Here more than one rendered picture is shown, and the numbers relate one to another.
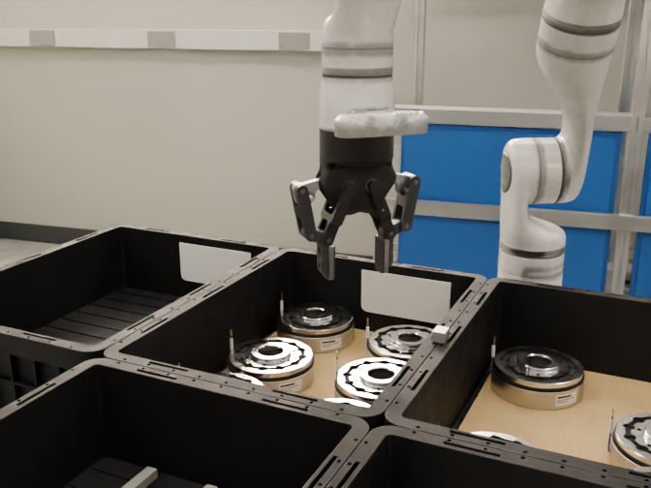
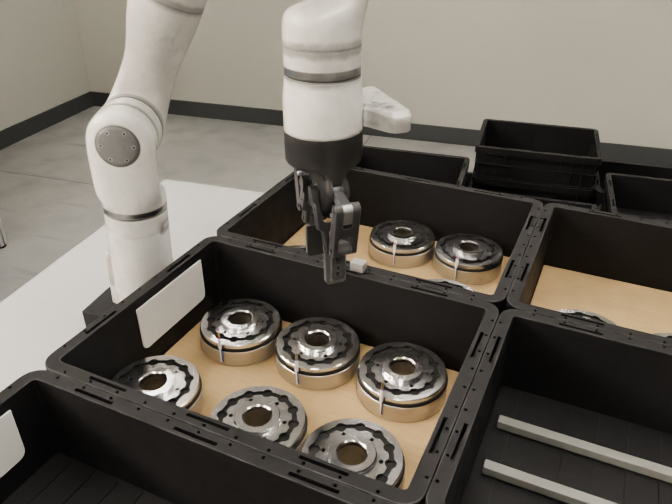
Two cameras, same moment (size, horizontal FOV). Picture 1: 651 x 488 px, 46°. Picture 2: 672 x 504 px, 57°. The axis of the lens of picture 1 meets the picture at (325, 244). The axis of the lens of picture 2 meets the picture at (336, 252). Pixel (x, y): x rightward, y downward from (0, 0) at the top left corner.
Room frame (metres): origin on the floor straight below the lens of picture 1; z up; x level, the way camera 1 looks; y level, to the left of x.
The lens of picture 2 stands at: (0.75, 0.54, 1.34)
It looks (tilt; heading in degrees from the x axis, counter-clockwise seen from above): 31 degrees down; 270
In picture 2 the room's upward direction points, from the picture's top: straight up
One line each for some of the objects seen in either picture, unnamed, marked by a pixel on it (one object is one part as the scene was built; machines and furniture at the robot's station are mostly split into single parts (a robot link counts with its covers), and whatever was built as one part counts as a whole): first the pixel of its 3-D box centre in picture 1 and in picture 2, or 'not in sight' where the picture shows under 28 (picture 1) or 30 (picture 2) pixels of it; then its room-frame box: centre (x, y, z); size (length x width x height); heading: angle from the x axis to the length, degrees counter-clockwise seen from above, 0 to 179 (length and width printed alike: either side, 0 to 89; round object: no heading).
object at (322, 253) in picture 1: (316, 250); (339, 261); (0.75, 0.01, 1.02); 0.03 x 0.01 x 0.05; 110
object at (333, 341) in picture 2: (381, 376); (317, 340); (0.78, -0.06, 0.86); 0.05 x 0.05 x 0.01
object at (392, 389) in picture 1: (318, 320); (285, 341); (0.81, 0.01, 0.92); 0.40 x 0.30 x 0.02; 155
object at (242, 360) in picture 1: (270, 356); (257, 420); (0.84, 0.07, 0.86); 0.10 x 0.10 x 0.01
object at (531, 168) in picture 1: (534, 198); (129, 160); (1.05, -0.30, 1.00); 0.09 x 0.09 x 0.17; 2
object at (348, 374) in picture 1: (381, 380); (317, 343); (0.78, -0.06, 0.86); 0.10 x 0.10 x 0.01
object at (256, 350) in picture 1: (270, 352); (257, 417); (0.84, 0.07, 0.86); 0.05 x 0.05 x 0.01
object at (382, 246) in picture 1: (382, 254); (315, 238); (0.78, -0.06, 1.01); 0.02 x 0.01 x 0.04; 20
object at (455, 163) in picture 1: (502, 208); not in sight; (2.56, -0.61, 0.60); 0.72 x 0.03 x 0.56; 73
